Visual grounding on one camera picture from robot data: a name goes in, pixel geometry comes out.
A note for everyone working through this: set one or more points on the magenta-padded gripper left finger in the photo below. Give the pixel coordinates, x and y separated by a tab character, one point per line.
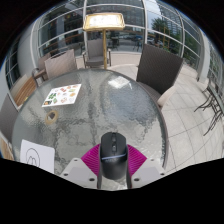
80	171

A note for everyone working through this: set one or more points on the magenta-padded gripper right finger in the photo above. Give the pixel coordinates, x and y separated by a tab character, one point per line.
148	170

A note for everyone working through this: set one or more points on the black computer mouse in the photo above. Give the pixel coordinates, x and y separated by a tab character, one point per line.
114	156

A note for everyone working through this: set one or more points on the white printed mouse pad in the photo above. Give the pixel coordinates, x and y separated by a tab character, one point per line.
43	156

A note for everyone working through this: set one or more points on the brown tape roll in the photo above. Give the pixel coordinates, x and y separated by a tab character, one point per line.
47	120

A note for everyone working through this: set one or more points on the colourful picture sheet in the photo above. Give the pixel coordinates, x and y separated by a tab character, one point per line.
62	95

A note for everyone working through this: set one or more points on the dark metal folding furniture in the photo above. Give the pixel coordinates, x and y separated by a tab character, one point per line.
213	106

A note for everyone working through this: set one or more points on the brown wicker chair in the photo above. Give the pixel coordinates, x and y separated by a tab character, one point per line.
95	50
60	63
158	68
6	115
41	63

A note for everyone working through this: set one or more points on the golden menu stand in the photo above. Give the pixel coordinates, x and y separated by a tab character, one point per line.
104	21

